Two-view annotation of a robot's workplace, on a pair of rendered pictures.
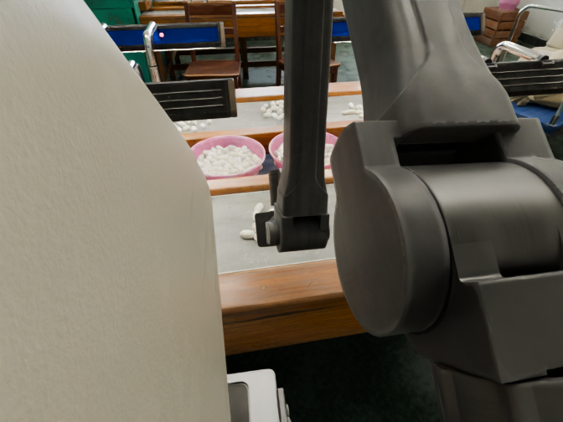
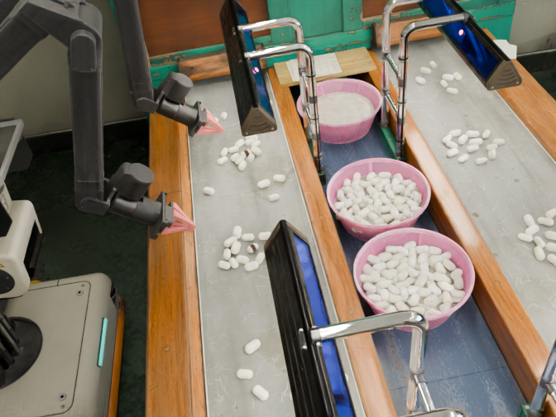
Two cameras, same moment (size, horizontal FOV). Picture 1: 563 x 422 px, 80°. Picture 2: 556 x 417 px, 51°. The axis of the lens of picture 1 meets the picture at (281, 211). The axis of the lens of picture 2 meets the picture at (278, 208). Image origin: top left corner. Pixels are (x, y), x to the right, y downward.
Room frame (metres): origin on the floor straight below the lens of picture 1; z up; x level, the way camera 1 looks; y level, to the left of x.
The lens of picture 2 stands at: (0.86, -0.94, 1.79)
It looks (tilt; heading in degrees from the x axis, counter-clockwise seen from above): 43 degrees down; 97
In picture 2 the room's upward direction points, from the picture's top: 9 degrees counter-clockwise
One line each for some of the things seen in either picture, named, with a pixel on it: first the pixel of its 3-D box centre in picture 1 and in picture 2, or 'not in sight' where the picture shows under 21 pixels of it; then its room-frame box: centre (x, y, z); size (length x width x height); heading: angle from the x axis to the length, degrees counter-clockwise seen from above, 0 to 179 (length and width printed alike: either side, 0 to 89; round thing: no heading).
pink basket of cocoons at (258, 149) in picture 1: (227, 165); (377, 203); (0.98, 0.19, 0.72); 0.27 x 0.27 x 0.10
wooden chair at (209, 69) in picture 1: (214, 67); not in sight; (2.92, 0.56, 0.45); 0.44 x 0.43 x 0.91; 93
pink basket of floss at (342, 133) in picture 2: not in sight; (339, 112); (0.91, 0.62, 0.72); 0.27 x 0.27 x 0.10
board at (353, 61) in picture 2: not in sight; (323, 66); (0.87, 0.84, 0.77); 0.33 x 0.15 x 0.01; 10
